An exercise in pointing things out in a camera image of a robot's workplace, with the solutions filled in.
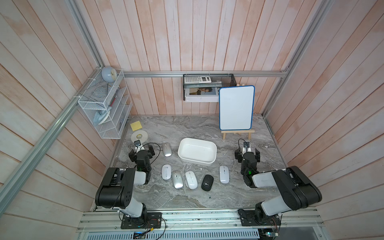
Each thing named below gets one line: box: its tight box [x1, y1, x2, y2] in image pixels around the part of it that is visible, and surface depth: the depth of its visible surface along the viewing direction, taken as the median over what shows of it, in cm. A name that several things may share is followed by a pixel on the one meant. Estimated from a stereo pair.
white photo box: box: [184, 87, 220, 103], surface depth 95 cm
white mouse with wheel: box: [219, 165, 230, 184], surface depth 90 cm
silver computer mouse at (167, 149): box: [162, 142, 172, 157], surface depth 102 cm
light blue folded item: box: [93, 107, 112, 126], surface depth 82 cm
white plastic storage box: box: [177, 137, 218, 167], surface depth 101 cm
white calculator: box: [184, 76, 212, 84], surface depth 92 cm
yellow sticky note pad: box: [130, 120, 143, 132], surface depth 117 cm
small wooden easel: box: [221, 129, 255, 140], surface depth 103 cm
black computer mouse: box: [201, 174, 214, 192], surface depth 86 cm
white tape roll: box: [131, 130, 148, 144], surface depth 109 cm
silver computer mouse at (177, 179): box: [171, 170, 184, 190], surface depth 88 cm
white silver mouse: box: [161, 164, 172, 181], surface depth 90 cm
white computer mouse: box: [185, 171, 198, 190], surface depth 87 cm
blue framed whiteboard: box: [218, 85, 255, 131], surface depth 93 cm
